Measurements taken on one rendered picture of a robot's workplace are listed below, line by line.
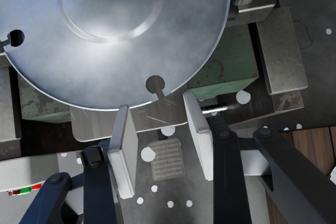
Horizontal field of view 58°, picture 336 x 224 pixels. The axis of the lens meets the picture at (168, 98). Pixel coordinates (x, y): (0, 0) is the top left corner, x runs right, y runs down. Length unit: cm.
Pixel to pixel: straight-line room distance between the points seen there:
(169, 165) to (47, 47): 66
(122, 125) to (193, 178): 96
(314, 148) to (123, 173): 72
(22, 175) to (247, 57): 42
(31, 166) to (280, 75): 44
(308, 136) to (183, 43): 55
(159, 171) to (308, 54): 71
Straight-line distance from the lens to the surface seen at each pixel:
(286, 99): 54
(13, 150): 58
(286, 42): 54
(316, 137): 85
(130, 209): 117
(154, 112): 35
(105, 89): 36
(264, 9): 49
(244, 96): 50
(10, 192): 59
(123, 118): 19
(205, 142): 16
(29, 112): 54
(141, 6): 38
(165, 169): 97
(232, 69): 50
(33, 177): 58
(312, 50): 128
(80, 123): 37
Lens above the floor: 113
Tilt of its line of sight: 82 degrees down
